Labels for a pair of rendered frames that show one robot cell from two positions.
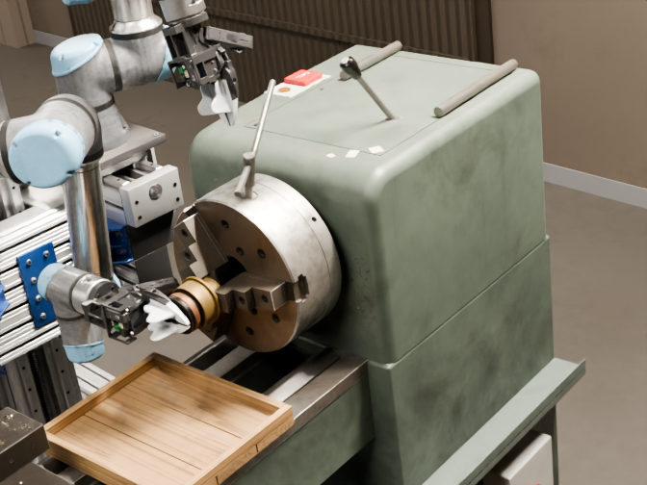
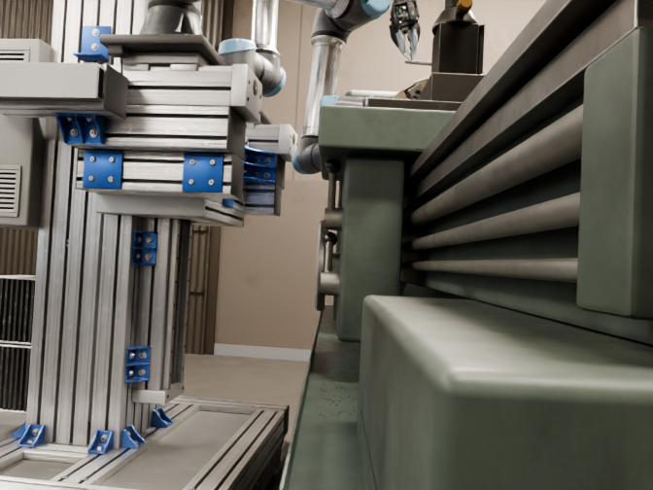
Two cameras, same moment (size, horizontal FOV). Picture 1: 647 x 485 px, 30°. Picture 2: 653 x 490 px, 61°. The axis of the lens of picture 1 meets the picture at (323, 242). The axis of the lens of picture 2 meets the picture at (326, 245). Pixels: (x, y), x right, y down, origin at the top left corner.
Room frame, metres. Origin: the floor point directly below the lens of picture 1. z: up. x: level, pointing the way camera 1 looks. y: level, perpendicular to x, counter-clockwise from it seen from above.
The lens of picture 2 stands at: (1.04, 1.41, 0.71)
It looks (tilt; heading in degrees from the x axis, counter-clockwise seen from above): 2 degrees up; 317
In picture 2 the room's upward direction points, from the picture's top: 3 degrees clockwise
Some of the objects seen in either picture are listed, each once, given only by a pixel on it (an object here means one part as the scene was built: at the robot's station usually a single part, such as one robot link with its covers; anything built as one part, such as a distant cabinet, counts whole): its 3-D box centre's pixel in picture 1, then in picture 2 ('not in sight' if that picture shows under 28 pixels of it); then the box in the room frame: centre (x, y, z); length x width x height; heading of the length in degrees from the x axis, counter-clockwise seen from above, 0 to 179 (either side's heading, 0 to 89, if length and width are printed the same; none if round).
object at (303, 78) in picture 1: (303, 79); not in sight; (2.47, -0.01, 1.26); 0.06 x 0.06 x 0.02; 47
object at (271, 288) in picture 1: (259, 293); not in sight; (1.87, 0.12, 1.09); 0.12 x 0.11 x 0.05; 47
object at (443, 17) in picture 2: not in sight; (456, 22); (1.59, 0.62, 1.14); 0.08 x 0.08 x 0.03
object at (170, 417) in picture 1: (164, 428); not in sight; (1.79, 0.33, 0.89); 0.36 x 0.30 x 0.04; 47
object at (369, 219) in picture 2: not in sight; (355, 249); (1.68, 0.76, 0.73); 0.27 x 0.12 x 0.27; 137
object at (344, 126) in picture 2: not in sight; (484, 156); (1.53, 0.62, 0.90); 0.53 x 0.30 x 0.06; 47
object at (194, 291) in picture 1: (194, 303); not in sight; (1.88, 0.24, 1.08); 0.09 x 0.09 x 0.09; 48
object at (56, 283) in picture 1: (68, 288); (341, 113); (2.01, 0.49, 1.08); 0.11 x 0.08 x 0.09; 47
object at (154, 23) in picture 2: not in sight; (173, 32); (2.20, 0.85, 1.21); 0.15 x 0.15 x 0.10
